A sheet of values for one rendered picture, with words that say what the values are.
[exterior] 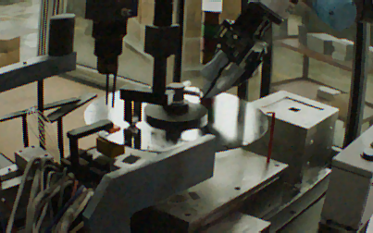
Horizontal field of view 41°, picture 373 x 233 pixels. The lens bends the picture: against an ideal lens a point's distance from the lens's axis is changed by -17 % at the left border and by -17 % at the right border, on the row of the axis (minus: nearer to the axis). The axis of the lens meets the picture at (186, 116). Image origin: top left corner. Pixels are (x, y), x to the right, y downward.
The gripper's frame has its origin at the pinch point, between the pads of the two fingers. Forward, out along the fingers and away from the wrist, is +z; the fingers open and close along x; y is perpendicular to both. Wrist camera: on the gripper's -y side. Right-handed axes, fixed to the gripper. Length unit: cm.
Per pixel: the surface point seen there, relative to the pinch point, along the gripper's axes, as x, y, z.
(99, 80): -50, -56, 41
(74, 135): -3.5, 29.8, 9.8
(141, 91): -4.0, 16.2, 2.7
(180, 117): 1.4, 9.2, 4.2
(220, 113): 4.1, 0.5, 1.8
